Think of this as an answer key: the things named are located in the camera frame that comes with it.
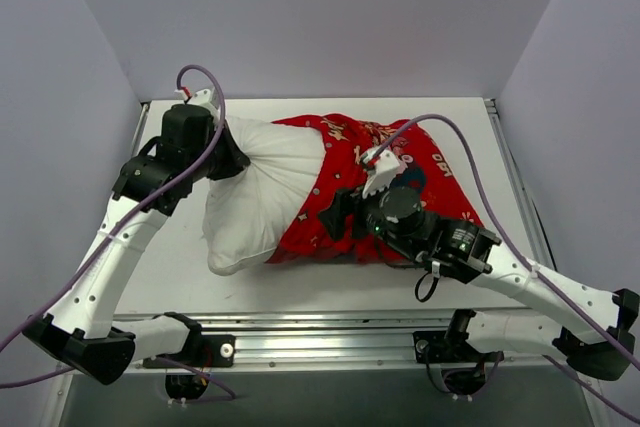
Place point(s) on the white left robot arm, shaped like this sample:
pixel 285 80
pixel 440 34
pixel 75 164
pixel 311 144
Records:
pixel 78 327

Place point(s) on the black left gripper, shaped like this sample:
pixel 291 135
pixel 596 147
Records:
pixel 230 156

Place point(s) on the left side aluminium rail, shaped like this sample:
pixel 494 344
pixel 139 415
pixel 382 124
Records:
pixel 139 129

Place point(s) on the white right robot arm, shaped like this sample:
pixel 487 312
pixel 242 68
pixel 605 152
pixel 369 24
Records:
pixel 588 328

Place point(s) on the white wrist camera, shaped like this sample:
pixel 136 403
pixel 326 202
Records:
pixel 208 99
pixel 380 170

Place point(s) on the right side aluminium rail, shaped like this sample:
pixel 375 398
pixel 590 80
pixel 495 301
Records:
pixel 535 232

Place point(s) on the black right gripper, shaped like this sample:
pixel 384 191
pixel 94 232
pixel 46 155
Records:
pixel 347 213

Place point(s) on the white pillow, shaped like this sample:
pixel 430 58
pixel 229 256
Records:
pixel 247 215

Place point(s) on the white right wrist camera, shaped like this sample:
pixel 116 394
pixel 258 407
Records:
pixel 380 170

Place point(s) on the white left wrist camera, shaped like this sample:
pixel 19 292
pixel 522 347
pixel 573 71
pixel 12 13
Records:
pixel 208 99

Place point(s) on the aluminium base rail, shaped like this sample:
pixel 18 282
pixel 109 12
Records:
pixel 312 342

